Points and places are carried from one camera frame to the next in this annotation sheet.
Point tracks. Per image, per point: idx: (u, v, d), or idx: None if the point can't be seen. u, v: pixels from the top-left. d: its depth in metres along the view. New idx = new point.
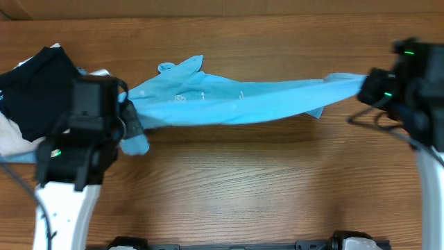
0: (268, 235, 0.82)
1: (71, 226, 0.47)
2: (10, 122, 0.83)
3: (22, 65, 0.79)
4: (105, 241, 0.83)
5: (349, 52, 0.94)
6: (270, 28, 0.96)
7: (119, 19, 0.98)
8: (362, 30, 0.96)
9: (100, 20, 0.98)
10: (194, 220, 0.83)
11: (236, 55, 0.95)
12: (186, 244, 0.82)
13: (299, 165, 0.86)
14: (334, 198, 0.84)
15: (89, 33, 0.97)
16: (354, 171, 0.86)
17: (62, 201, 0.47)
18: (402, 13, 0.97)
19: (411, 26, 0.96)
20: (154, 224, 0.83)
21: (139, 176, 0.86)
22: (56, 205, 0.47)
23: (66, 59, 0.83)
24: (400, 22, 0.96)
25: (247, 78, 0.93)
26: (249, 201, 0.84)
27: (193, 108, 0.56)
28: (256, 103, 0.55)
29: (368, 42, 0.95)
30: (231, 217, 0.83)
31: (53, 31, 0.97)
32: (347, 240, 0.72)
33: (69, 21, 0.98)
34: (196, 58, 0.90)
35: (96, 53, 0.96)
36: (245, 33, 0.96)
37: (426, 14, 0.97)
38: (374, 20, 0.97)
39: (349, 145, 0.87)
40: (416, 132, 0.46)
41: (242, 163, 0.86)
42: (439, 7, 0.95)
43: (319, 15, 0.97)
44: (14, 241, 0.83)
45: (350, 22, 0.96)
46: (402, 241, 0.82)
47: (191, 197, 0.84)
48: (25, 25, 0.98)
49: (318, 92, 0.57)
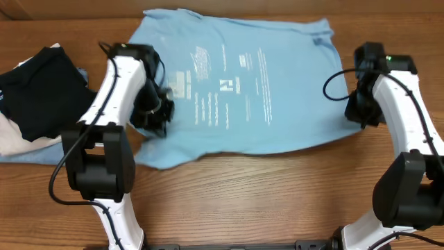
0: (268, 235, 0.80)
1: (130, 76, 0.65)
2: (10, 122, 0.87)
3: (23, 65, 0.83)
4: (105, 241, 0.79)
5: (344, 51, 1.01)
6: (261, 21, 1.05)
7: (120, 19, 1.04)
8: (356, 32, 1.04)
9: (100, 21, 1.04)
10: (193, 220, 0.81)
11: (234, 51, 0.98)
12: (186, 244, 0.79)
13: (298, 165, 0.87)
14: (334, 198, 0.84)
15: (91, 34, 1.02)
16: (354, 171, 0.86)
17: (127, 65, 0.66)
18: (387, 21, 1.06)
19: (396, 33, 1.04)
20: (154, 224, 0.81)
21: (139, 175, 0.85)
22: (124, 64, 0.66)
23: (66, 58, 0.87)
24: (387, 30, 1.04)
25: (245, 76, 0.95)
26: (249, 200, 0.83)
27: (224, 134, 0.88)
28: (261, 130, 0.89)
29: (361, 42, 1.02)
30: (231, 217, 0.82)
31: (53, 31, 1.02)
32: (345, 228, 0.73)
33: (69, 21, 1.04)
34: (198, 58, 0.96)
35: (96, 53, 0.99)
36: (243, 30, 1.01)
37: (411, 21, 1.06)
38: (361, 26, 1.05)
39: (348, 144, 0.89)
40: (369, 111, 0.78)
41: (242, 163, 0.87)
42: (417, 18, 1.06)
43: (318, 14, 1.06)
44: (14, 240, 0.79)
45: (341, 30, 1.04)
46: (402, 241, 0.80)
47: (191, 197, 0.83)
48: (27, 26, 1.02)
49: (313, 128, 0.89)
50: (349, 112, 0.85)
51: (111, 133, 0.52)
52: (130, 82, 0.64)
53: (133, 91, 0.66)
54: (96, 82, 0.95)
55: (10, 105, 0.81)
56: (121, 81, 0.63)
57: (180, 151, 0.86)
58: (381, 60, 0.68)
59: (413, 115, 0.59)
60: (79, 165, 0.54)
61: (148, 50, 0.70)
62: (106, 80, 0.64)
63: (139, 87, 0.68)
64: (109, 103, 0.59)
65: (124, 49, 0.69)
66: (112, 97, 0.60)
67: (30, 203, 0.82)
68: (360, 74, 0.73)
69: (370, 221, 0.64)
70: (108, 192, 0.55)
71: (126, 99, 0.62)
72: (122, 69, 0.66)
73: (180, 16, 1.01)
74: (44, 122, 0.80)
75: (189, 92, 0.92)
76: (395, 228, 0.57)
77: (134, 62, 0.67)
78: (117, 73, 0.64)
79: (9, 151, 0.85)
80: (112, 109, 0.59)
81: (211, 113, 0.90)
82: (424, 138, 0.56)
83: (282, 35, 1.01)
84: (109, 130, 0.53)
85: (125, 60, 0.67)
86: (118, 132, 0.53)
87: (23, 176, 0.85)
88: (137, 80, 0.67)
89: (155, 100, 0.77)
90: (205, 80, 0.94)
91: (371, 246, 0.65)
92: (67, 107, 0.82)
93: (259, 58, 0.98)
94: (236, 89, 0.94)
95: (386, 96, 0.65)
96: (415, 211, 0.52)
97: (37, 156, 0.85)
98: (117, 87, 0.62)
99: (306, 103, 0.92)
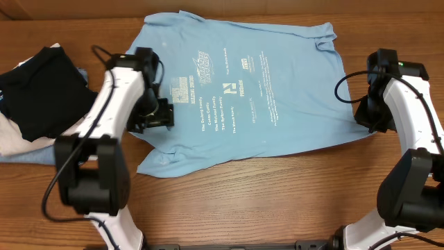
0: (268, 235, 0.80)
1: (127, 87, 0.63)
2: (10, 122, 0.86)
3: (22, 65, 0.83)
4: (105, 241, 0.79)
5: (344, 52, 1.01)
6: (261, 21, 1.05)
7: (119, 19, 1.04)
8: (356, 32, 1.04)
9: (100, 21, 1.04)
10: (194, 220, 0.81)
11: (234, 52, 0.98)
12: (186, 244, 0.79)
13: (299, 165, 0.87)
14: (334, 198, 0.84)
15: (90, 34, 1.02)
16: (354, 171, 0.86)
17: (125, 76, 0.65)
18: (388, 21, 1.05)
19: (397, 32, 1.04)
20: (154, 224, 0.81)
21: (139, 175, 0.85)
22: (122, 75, 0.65)
23: (66, 59, 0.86)
24: (387, 29, 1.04)
25: (245, 77, 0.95)
26: (249, 201, 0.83)
27: (228, 139, 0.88)
28: (266, 135, 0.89)
29: (361, 42, 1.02)
30: (231, 217, 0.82)
31: (53, 31, 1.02)
32: (347, 228, 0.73)
33: (69, 21, 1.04)
34: (202, 62, 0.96)
35: (96, 53, 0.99)
36: (243, 30, 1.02)
37: (411, 21, 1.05)
38: (362, 25, 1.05)
39: (349, 145, 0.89)
40: (377, 116, 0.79)
41: (242, 163, 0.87)
42: (417, 17, 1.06)
43: (318, 15, 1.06)
44: (14, 241, 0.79)
45: (341, 30, 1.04)
46: (402, 241, 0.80)
47: (191, 197, 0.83)
48: (27, 26, 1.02)
49: (318, 134, 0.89)
50: (359, 112, 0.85)
51: (106, 146, 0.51)
52: (126, 93, 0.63)
53: (131, 100, 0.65)
54: (97, 82, 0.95)
55: (10, 105, 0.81)
56: (118, 92, 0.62)
57: (189, 158, 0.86)
58: (394, 67, 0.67)
59: (422, 116, 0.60)
60: (72, 179, 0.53)
61: (146, 61, 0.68)
62: (103, 92, 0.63)
63: (137, 96, 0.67)
64: (105, 112, 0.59)
65: (123, 60, 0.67)
66: (109, 108, 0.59)
67: (30, 203, 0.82)
68: (371, 77, 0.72)
69: (371, 221, 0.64)
70: (101, 209, 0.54)
71: (123, 112, 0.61)
72: (120, 80, 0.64)
73: (181, 23, 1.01)
74: (44, 122, 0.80)
75: (193, 97, 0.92)
76: (397, 228, 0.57)
77: (132, 74, 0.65)
78: (115, 84, 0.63)
79: (9, 151, 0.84)
80: (106, 120, 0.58)
81: (216, 118, 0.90)
82: (432, 138, 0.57)
83: (284, 39, 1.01)
84: (103, 142, 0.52)
85: (123, 71, 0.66)
86: (114, 145, 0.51)
87: (23, 176, 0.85)
88: (136, 89, 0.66)
89: (151, 103, 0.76)
90: (207, 82, 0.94)
91: (372, 246, 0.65)
92: (68, 107, 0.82)
93: (261, 62, 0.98)
94: (240, 92, 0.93)
95: (395, 95, 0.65)
96: (418, 211, 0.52)
97: (37, 155, 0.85)
98: (114, 99, 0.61)
99: (311, 107, 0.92)
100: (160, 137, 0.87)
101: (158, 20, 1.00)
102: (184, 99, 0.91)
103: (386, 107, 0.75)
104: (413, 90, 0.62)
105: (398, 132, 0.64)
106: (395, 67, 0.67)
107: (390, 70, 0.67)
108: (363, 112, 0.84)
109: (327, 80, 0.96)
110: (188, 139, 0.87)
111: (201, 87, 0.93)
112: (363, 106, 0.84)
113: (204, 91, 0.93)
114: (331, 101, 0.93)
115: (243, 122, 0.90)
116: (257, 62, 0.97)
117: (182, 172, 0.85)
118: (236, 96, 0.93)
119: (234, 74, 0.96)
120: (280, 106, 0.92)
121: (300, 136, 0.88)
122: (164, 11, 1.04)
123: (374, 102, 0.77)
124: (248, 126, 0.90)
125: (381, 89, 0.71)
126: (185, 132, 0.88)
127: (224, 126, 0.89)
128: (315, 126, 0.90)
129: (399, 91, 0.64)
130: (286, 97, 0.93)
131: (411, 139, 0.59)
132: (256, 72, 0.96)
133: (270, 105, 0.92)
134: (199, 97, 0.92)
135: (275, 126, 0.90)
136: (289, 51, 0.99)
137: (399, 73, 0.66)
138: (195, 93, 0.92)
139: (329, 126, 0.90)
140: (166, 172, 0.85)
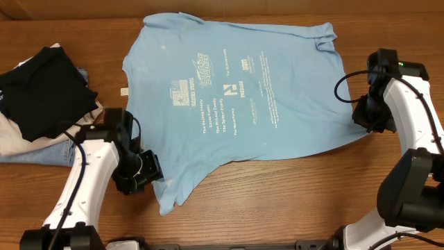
0: (268, 235, 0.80)
1: (97, 164, 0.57)
2: (10, 122, 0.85)
3: (23, 66, 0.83)
4: (104, 242, 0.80)
5: (344, 52, 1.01)
6: (261, 21, 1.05)
7: (119, 20, 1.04)
8: (356, 32, 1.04)
9: (100, 21, 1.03)
10: (193, 220, 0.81)
11: (234, 53, 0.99)
12: (186, 244, 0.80)
13: (299, 165, 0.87)
14: (334, 198, 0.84)
15: (91, 34, 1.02)
16: (354, 172, 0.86)
17: (96, 148, 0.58)
18: (388, 21, 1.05)
19: (397, 32, 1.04)
20: (154, 224, 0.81)
21: None
22: (93, 148, 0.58)
23: (66, 59, 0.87)
24: (388, 29, 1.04)
25: (245, 78, 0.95)
26: (249, 200, 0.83)
27: (228, 139, 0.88)
28: (266, 136, 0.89)
29: (361, 42, 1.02)
30: (231, 217, 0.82)
31: (53, 32, 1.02)
32: (347, 228, 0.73)
33: (69, 21, 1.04)
34: (201, 62, 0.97)
35: (96, 53, 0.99)
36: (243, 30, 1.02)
37: (412, 21, 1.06)
38: (363, 25, 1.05)
39: (349, 145, 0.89)
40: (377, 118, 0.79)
41: (242, 163, 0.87)
42: (419, 17, 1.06)
43: (319, 15, 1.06)
44: (14, 240, 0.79)
45: (341, 30, 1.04)
46: (402, 241, 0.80)
47: (191, 197, 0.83)
48: (27, 26, 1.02)
49: (317, 135, 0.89)
50: (359, 110, 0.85)
51: (81, 236, 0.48)
52: (98, 169, 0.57)
53: (106, 175, 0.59)
54: (97, 81, 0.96)
55: (9, 105, 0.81)
56: (89, 173, 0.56)
57: (189, 162, 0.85)
58: (395, 67, 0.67)
59: (422, 115, 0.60)
60: None
61: (118, 128, 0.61)
62: (74, 171, 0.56)
63: (112, 167, 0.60)
64: (78, 194, 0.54)
65: (92, 131, 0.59)
66: (82, 185, 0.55)
67: (30, 203, 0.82)
68: (371, 76, 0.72)
69: (371, 221, 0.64)
70: None
71: (96, 189, 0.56)
72: (90, 153, 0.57)
73: (181, 25, 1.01)
74: (43, 123, 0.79)
75: (193, 99, 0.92)
76: (397, 227, 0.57)
77: (104, 145, 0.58)
78: (84, 159, 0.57)
79: (10, 151, 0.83)
80: (79, 205, 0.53)
81: (217, 119, 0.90)
82: (432, 138, 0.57)
83: (283, 39, 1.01)
84: (76, 234, 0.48)
85: (93, 142, 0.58)
86: (89, 233, 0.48)
87: (22, 176, 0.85)
88: (109, 161, 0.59)
89: (134, 163, 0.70)
90: (208, 85, 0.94)
91: (372, 246, 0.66)
92: (66, 110, 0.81)
93: (261, 62, 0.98)
94: (240, 93, 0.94)
95: (393, 94, 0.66)
96: (418, 213, 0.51)
97: (38, 156, 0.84)
98: (84, 181, 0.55)
99: (311, 107, 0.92)
100: (159, 139, 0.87)
101: (158, 21, 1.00)
102: (184, 102, 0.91)
103: (386, 107, 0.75)
104: (415, 90, 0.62)
105: (398, 132, 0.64)
106: (396, 67, 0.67)
107: (390, 70, 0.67)
108: (360, 110, 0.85)
109: (327, 80, 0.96)
110: (187, 139, 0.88)
111: (202, 89, 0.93)
112: (361, 107, 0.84)
113: (205, 92, 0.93)
114: (331, 101, 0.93)
115: (243, 123, 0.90)
116: (256, 64, 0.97)
117: (182, 173, 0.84)
118: (236, 98, 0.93)
119: (232, 75, 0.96)
120: (281, 107, 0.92)
121: (300, 137, 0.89)
122: (164, 10, 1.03)
123: (374, 103, 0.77)
124: (248, 126, 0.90)
125: (380, 91, 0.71)
126: (184, 133, 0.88)
127: (225, 128, 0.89)
128: (313, 125, 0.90)
129: (397, 88, 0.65)
130: (285, 98, 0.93)
131: (411, 139, 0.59)
132: (256, 73, 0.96)
133: (270, 104, 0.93)
134: (199, 98, 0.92)
135: (275, 128, 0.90)
136: (289, 51, 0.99)
137: (399, 73, 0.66)
138: (195, 94, 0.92)
139: (328, 126, 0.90)
140: (165, 174, 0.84)
